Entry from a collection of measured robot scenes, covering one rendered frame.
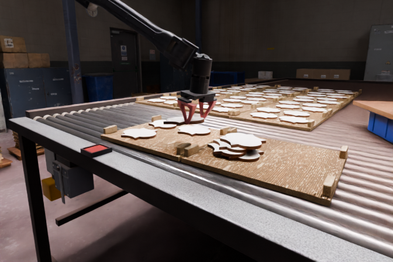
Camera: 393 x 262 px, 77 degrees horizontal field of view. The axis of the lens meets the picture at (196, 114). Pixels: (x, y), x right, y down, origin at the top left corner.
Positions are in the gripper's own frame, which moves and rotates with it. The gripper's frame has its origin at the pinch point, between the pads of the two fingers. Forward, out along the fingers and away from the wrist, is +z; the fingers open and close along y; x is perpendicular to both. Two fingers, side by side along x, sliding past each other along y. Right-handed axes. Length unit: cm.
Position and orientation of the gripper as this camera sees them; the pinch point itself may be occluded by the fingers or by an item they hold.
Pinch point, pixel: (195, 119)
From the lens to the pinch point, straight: 80.7
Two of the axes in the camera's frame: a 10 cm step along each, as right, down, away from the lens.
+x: 7.4, 3.0, -6.1
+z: -1.2, 9.4, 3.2
